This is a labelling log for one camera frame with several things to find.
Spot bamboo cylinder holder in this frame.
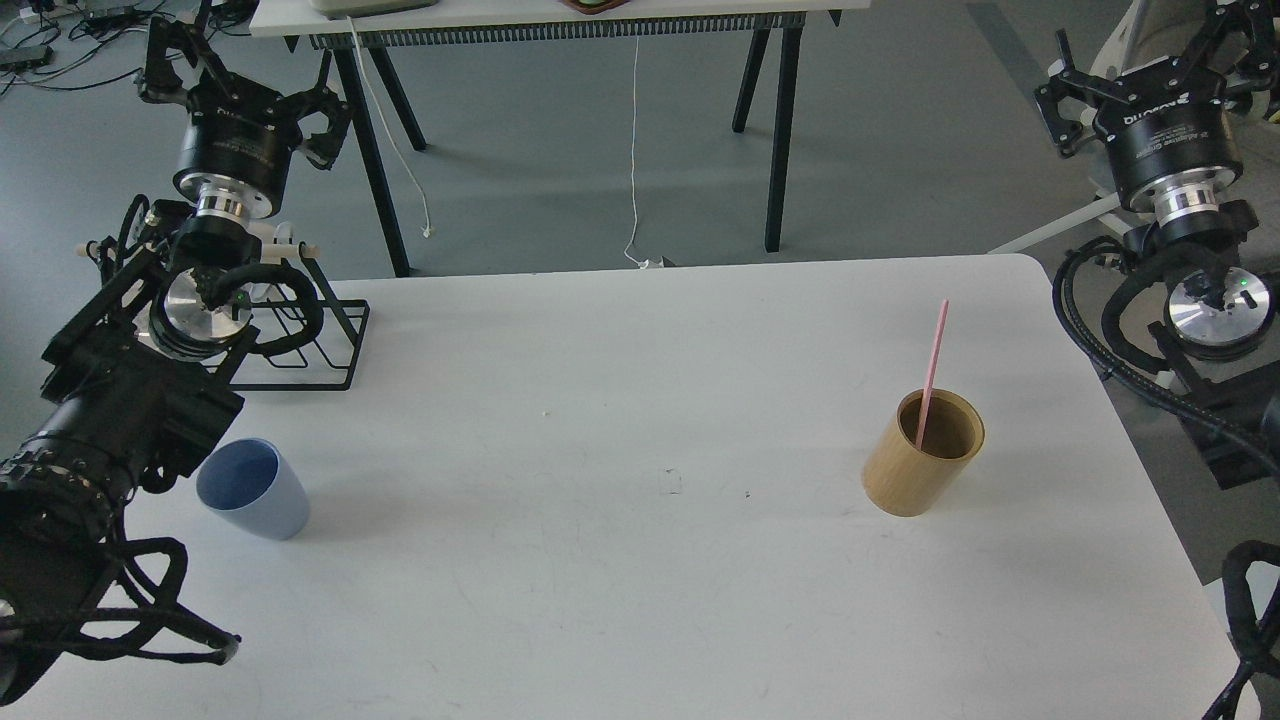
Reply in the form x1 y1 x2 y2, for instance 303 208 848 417
861 389 986 518

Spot blue plastic cup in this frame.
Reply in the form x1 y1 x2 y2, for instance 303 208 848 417
195 438 311 541

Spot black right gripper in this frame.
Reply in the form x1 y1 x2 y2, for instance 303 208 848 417
1034 0 1280 213

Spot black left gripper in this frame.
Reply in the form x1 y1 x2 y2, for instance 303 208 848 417
137 17 353 220

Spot white thin hanging cord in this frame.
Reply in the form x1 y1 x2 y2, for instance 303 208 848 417
625 36 666 270

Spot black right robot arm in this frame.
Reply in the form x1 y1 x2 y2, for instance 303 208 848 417
1033 1 1277 488

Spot white background table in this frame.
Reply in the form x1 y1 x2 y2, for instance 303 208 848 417
250 1 870 278

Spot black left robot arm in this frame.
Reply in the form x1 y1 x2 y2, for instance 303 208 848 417
3 3 352 705

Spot white hanging cable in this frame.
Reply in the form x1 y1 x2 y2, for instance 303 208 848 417
346 15 435 240

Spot black wire dish rack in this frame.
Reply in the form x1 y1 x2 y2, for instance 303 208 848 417
123 222 371 391

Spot pink chopstick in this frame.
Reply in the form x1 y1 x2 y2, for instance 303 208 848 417
914 299 950 451

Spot floor cables and power strip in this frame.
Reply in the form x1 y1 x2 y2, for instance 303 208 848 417
0 0 259 99

